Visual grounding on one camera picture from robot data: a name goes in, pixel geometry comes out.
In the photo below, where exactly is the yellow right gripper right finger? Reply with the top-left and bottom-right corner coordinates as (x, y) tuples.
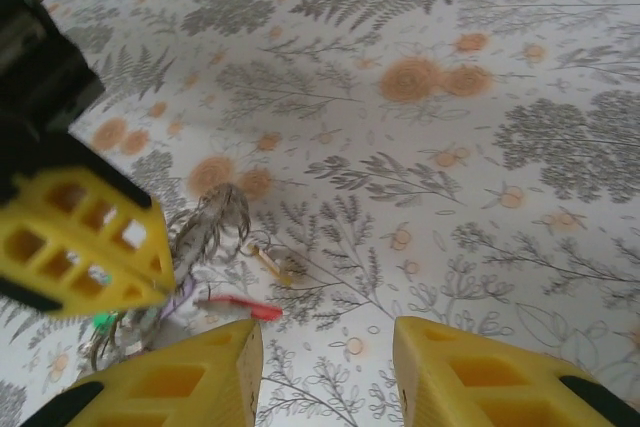
(392, 315), (629, 427)

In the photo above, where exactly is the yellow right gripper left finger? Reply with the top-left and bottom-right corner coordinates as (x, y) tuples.
(17, 319), (264, 427)

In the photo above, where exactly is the key with red tag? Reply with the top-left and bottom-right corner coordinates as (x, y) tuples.
(193, 294), (284, 323)

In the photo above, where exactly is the metal keyring chain loop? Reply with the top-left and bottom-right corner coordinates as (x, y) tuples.
(84, 181), (281, 373)

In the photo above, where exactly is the key with purple tag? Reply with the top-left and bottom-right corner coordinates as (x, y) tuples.
(163, 280), (197, 319)

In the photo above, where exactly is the key with yellow tag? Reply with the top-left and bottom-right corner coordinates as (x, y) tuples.
(247, 241), (306, 289)

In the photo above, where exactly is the floral patterned table cover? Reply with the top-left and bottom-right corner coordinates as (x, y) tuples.
(0, 0), (640, 427)

